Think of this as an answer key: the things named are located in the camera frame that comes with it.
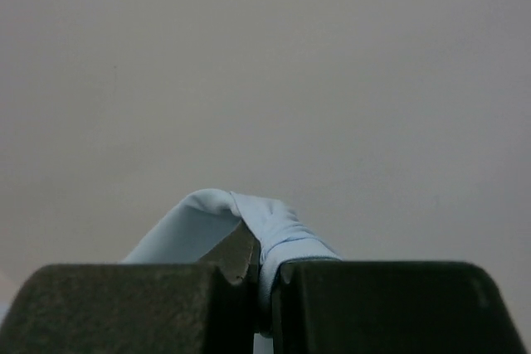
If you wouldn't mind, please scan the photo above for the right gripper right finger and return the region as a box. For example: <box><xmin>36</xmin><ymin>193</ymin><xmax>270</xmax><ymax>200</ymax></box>
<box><xmin>271</xmin><ymin>260</ymin><xmax>525</xmax><ymax>353</ymax></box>

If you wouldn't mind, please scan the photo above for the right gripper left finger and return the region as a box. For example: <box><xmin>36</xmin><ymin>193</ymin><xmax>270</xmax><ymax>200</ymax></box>
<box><xmin>1</xmin><ymin>223</ymin><xmax>260</xmax><ymax>353</ymax></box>

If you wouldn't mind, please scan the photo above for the light blue pillowcase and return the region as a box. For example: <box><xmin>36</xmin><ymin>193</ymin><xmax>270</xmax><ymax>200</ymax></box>
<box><xmin>119</xmin><ymin>187</ymin><xmax>348</xmax><ymax>354</ymax></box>

